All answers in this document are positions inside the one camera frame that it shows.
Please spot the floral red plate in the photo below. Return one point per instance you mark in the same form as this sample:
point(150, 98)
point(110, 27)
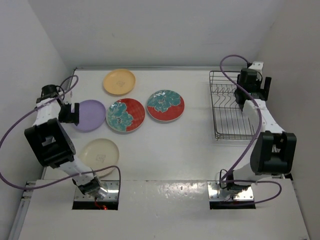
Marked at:
point(125, 115)
point(165, 105)

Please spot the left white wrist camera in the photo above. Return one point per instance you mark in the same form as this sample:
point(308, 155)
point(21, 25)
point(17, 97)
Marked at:
point(67, 98)

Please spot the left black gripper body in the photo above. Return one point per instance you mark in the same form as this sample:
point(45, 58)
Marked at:
point(65, 115)

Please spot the metal base plate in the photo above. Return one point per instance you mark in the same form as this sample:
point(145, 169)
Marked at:
point(219, 193)
point(109, 192)

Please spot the purple plate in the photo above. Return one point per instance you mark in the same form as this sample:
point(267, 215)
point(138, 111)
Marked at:
point(92, 114)

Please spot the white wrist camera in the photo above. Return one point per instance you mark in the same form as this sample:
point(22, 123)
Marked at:
point(67, 98)
point(257, 66)

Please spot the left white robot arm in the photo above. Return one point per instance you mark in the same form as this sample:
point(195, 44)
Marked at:
point(53, 147)

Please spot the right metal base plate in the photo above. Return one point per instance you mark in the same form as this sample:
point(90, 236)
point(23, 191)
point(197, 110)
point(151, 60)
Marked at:
point(219, 193)

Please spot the wire dish rack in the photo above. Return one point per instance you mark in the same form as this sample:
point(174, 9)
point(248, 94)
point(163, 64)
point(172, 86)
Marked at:
point(229, 122)

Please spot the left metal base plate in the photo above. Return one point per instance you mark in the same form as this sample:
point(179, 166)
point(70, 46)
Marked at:
point(109, 192)

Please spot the cream plate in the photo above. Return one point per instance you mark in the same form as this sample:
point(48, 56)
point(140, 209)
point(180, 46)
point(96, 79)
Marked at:
point(99, 153)

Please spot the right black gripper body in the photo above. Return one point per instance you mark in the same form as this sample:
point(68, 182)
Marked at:
point(258, 90)

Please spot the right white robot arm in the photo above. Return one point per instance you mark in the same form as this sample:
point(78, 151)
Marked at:
point(274, 148)

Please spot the yellow plate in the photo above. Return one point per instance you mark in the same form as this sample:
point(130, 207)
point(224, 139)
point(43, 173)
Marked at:
point(119, 82)

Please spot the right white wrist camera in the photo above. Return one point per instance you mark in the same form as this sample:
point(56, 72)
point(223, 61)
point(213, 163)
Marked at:
point(257, 66)

